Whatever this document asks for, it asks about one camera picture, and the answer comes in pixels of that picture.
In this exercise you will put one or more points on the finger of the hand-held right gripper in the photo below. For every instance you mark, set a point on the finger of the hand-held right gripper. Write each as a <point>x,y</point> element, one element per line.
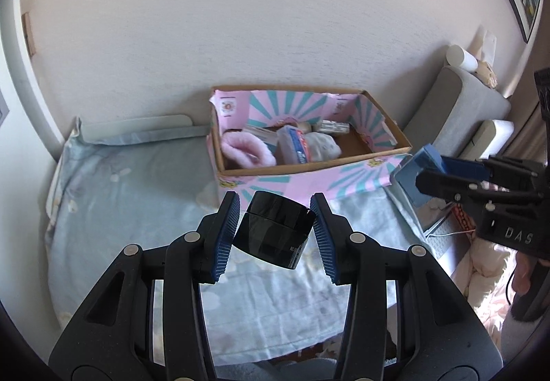
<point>464,168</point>
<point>447,187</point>

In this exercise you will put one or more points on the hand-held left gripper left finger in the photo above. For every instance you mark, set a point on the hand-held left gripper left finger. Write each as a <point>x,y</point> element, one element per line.
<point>223,235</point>

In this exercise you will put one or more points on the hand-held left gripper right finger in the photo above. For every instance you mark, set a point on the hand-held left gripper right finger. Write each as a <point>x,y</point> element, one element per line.
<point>324,235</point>

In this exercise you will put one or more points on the small blue cube box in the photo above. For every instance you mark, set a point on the small blue cube box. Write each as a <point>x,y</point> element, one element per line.
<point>412,175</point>

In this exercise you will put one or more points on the black cosmetic jar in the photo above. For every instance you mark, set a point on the black cosmetic jar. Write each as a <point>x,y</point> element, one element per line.
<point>273,230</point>

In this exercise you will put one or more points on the pink teal papered cardboard box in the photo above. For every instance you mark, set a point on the pink teal papered cardboard box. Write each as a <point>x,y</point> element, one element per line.
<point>352,181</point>

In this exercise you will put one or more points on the white black printed tissue pack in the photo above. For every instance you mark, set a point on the white black printed tissue pack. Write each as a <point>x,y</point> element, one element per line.
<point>333,126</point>

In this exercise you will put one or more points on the person's right hand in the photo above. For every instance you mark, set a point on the person's right hand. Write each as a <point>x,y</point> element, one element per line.
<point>522,276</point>

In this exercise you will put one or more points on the red patterned packet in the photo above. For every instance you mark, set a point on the red patterned packet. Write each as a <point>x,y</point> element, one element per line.
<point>462,220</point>

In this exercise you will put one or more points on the white pillow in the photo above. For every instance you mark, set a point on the white pillow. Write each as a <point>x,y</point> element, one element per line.
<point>490,134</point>

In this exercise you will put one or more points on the pink blanket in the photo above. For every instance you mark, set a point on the pink blanket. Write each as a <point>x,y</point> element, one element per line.
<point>490,278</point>

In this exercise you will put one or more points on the white laptop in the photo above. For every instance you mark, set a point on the white laptop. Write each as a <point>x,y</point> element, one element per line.
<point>442,241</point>

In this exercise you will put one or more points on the grey cushion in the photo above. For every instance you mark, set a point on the grey cushion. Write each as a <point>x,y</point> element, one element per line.
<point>459,106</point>

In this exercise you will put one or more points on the beige curtain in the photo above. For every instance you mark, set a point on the beige curtain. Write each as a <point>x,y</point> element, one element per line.
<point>526,114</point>

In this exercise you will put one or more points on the rolled white grey socks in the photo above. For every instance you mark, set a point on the rolled white grey socks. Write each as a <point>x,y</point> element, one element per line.
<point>324,147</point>

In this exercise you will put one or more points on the beige crumpled item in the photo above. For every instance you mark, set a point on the beige crumpled item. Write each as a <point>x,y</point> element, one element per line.
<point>486,75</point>

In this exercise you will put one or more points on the light blue floral bedsheet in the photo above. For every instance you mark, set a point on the light blue floral bedsheet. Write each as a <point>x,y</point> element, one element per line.
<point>129,213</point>

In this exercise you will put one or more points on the white cup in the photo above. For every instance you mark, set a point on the white cup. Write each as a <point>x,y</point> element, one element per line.
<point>459,56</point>

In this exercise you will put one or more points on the white paper on wall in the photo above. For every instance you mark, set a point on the white paper on wall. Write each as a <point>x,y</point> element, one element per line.
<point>487,44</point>

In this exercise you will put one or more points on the brown wall plate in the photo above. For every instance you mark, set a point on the brown wall plate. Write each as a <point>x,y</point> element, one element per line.
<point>28,34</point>

